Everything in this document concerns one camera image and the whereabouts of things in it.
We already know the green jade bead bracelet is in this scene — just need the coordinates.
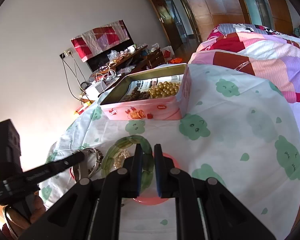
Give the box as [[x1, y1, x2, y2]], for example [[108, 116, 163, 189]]
[[100, 134, 155, 195]]

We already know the silver metal bangle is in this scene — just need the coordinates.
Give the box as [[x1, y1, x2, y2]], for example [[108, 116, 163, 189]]
[[72, 147, 103, 182]]

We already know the pink plastic bangle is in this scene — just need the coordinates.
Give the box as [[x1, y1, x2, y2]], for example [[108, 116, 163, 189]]
[[70, 150, 179, 206]]

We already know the wooden bedroom door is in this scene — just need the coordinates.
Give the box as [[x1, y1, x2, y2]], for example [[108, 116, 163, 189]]
[[150, 0, 183, 51]]

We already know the person's left hand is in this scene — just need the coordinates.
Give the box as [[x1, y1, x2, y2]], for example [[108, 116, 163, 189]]
[[1, 194, 47, 238]]

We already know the pink cookie tin box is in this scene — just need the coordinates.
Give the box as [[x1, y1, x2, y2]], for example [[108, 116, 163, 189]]
[[100, 63, 191, 121]]

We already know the white green-patterned tablecloth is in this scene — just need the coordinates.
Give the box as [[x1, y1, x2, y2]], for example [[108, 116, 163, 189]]
[[47, 64, 300, 239]]

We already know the white box device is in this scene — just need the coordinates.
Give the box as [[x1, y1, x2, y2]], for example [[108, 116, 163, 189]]
[[85, 78, 119, 101]]

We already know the orange item on floor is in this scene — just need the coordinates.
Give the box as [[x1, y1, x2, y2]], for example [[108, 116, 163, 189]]
[[167, 57, 183, 64]]

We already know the wooden tv cabinet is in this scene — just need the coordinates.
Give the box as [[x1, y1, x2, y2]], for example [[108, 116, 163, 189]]
[[88, 45, 165, 82]]

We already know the red patchwork cloth cover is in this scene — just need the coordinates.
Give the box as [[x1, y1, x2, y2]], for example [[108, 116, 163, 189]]
[[70, 20, 131, 62]]

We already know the patchwork pink quilt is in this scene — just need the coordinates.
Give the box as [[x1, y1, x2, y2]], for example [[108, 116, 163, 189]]
[[189, 23, 300, 103]]

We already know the wooden wardrobe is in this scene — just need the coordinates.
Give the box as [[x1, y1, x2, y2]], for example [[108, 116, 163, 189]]
[[188, 0, 293, 41]]

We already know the brown wooden bead bracelet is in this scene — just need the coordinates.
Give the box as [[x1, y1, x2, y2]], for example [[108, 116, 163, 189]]
[[120, 86, 151, 103]]

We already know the golden bead necklace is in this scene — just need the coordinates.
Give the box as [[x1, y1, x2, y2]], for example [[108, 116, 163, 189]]
[[148, 81, 180, 100]]

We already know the wall power socket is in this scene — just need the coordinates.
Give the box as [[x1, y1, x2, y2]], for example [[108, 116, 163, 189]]
[[59, 48, 74, 60]]

